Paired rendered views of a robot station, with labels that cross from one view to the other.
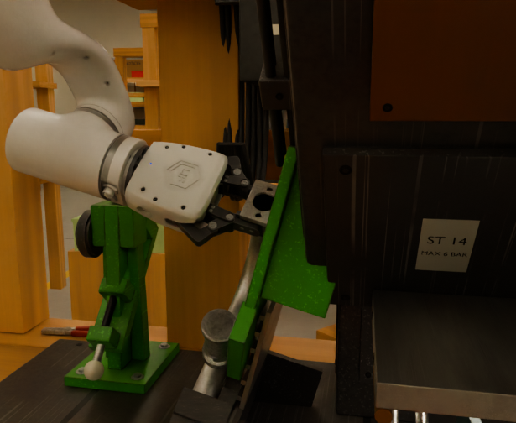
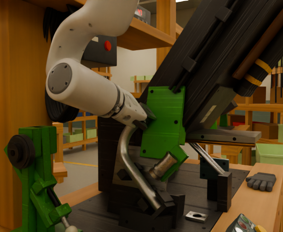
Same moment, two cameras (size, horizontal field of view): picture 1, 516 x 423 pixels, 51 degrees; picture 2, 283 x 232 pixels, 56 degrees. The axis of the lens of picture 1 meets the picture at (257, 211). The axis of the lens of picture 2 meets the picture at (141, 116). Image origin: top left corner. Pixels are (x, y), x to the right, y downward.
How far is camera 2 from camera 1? 82 cm
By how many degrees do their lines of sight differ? 71
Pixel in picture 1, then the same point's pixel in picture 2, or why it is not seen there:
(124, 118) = not seen: hidden behind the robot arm
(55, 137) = (98, 78)
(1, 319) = not seen: outside the picture
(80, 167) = (110, 95)
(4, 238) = not seen: outside the picture
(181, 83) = (23, 55)
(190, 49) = (27, 36)
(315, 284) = (183, 134)
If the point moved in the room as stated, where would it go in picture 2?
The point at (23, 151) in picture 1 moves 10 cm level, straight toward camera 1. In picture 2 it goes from (87, 85) to (140, 85)
